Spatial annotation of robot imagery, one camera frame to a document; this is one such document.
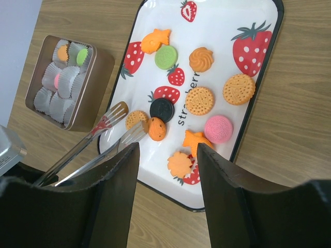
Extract metal serving tongs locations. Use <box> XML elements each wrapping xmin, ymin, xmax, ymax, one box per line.
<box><xmin>32</xmin><ymin>101</ymin><xmax>149</xmax><ymax>187</ymax></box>

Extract round biscuit lower left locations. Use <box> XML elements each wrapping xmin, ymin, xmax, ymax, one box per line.
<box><xmin>125</xmin><ymin>111</ymin><xmax>149</xmax><ymax>130</ymax></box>

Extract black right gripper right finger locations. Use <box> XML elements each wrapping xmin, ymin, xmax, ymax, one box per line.
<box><xmin>198</xmin><ymin>144</ymin><xmax>330</xmax><ymax>247</ymax></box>

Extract orange chocolate chip cookie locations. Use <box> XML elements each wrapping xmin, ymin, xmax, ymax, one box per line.
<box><xmin>148</xmin><ymin>117</ymin><xmax>167</xmax><ymax>141</ymax></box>

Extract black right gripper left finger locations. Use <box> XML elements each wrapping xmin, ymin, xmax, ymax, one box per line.
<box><xmin>1</xmin><ymin>143</ymin><xmax>140</xmax><ymax>247</ymax></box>

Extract round biscuit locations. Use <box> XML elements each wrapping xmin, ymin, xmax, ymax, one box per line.
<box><xmin>185</xmin><ymin>87</ymin><xmax>215</xmax><ymax>116</ymax></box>
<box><xmin>125</xmin><ymin>111</ymin><xmax>149</xmax><ymax>130</ymax></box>

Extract pink sandwich cookie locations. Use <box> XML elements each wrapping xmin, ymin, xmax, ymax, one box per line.
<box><xmin>204</xmin><ymin>115</ymin><xmax>233</xmax><ymax>144</ymax></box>
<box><xmin>54</xmin><ymin>73</ymin><xmax>60</xmax><ymax>89</ymax></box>

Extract orange swirl cookie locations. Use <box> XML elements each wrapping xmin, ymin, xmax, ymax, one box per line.
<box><xmin>189</xmin><ymin>47</ymin><xmax>214</xmax><ymax>72</ymax></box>

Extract orange fish cookie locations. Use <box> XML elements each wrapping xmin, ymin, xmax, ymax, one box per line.
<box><xmin>183</xmin><ymin>130</ymin><xmax>214</xmax><ymax>157</ymax></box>
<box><xmin>141</xmin><ymin>29</ymin><xmax>171</xmax><ymax>54</ymax></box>
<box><xmin>57</xmin><ymin>45</ymin><xmax>69</xmax><ymax>62</ymax></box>

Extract green round cookie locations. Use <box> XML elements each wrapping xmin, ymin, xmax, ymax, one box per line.
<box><xmin>155</xmin><ymin>45</ymin><xmax>178</xmax><ymax>70</ymax></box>
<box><xmin>76</xmin><ymin>48</ymin><xmax>88</xmax><ymax>66</ymax></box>

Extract round biscuit centre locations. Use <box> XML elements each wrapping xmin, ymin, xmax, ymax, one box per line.
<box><xmin>185</xmin><ymin>87</ymin><xmax>215</xmax><ymax>116</ymax></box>

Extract black sandwich cookie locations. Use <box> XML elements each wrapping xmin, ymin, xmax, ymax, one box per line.
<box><xmin>149</xmin><ymin>98</ymin><xmax>175</xmax><ymax>123</ymax></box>

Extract white strawberry tray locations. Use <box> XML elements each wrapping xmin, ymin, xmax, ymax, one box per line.
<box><xmin>98</xmin><ymin>1</ymin><xmax>284</xmax><ymax>212</ymax></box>

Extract gold cookie tin box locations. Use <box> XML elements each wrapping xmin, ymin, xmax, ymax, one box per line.
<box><xmin>25</xmin><ymin>35</ymin><xmax>115</xmax><ymax>132</ymax></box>

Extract orange flower cookie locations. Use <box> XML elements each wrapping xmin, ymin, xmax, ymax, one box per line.
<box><xmin>167</xmin><ymin>151</ymin><xmax>192</xmax><ymax>179</ymax></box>

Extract round biscuit right edge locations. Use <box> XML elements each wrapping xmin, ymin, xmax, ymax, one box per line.
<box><xmin>222</xmin><ymin>74</ymin><xmax>255</xmax><ymax>105</ymax></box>

